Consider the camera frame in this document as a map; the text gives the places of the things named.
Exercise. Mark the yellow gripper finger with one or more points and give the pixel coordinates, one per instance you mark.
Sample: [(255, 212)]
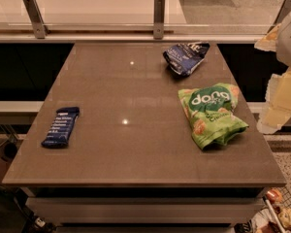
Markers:
[(277, 109), (268, 42)]

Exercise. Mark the blue chip bag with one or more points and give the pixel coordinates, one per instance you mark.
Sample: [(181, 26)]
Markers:
[(183, 58)]

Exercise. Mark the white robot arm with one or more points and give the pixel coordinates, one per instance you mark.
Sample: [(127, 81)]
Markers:
[(283, 42)]

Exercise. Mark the green snack bag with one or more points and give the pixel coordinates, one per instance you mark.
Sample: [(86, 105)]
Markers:
[(210, 112)]

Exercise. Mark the blue rxbar blueberry bar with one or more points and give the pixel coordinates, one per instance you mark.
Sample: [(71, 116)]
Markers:
[(61, 128)]

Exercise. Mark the right metal railing bracket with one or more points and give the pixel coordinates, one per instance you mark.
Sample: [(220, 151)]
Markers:
[(284, 10)]

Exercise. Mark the metal railing bracket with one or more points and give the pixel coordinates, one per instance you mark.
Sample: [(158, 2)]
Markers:
[(39, 29), (284, 10), (158, 19)]

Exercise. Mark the middle metal railing bracket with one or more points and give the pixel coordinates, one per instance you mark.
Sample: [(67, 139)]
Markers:
[(158, 19)]

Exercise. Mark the wire basket with snacks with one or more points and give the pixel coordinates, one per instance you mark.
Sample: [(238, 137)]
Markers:
[(275, 216)]

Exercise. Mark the left metal railing bracket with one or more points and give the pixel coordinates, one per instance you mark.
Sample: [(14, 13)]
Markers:
[(39, 29)]

